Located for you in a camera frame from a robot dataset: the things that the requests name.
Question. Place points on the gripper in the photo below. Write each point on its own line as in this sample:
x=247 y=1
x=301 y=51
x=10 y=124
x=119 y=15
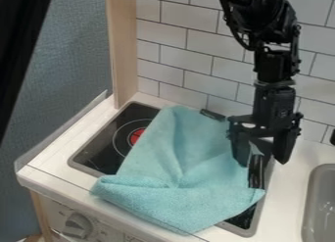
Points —
x=274 y=106

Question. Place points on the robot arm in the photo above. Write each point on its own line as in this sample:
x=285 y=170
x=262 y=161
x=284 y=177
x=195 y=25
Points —
x=266 y=24

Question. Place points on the toy stove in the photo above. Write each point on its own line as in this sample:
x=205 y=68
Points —
x=113 y=138

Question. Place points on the light blue cloth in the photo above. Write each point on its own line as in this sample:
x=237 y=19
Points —
x=183 y=174

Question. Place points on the toy sink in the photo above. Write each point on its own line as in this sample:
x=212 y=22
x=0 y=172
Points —
x=319 y=203

